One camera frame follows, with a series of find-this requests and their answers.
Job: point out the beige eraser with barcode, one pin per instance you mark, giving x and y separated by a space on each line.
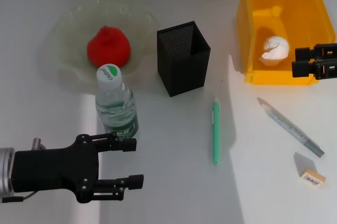
313 178

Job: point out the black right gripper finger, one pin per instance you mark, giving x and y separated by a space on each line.
302 69
305 54

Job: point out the white paper ball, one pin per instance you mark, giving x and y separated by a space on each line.
275 50

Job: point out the clear glass fruit plate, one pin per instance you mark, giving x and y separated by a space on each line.
68 37

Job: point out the yellow plastic bin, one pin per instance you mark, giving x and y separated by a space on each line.
302 10

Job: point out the black mesh pen holder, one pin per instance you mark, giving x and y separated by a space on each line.
184 76

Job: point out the red knitted orange fruit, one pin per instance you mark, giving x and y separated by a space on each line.
109 47

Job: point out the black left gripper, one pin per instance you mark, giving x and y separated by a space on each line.
52 170

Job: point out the mint green pen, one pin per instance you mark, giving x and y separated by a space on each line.
216 134

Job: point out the clear green-label water bottle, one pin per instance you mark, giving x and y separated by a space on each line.
116 108

